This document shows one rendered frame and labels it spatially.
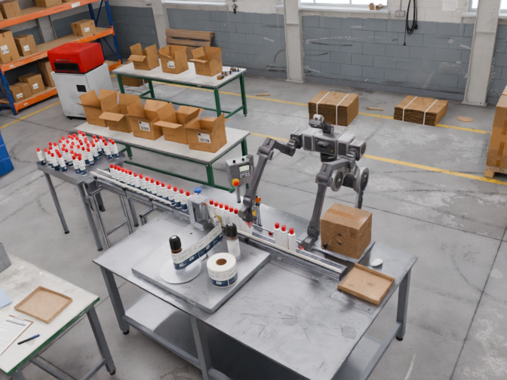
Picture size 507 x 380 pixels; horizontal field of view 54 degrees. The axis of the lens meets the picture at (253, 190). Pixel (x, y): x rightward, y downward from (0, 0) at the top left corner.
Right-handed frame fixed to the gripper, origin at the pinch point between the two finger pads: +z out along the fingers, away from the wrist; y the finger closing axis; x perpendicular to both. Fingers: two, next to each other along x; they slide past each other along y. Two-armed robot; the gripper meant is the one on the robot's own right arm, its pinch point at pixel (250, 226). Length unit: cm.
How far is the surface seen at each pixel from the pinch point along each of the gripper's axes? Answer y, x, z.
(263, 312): 49, -52, 19
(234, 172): -16.2, 7.6, -39.4
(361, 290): 93, -1, 19
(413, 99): -60, 477, 80
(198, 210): -47.6, -6.4, -2.9
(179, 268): -22, -57, 8
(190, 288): -5, -64, 14
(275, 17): -346, 530, -14
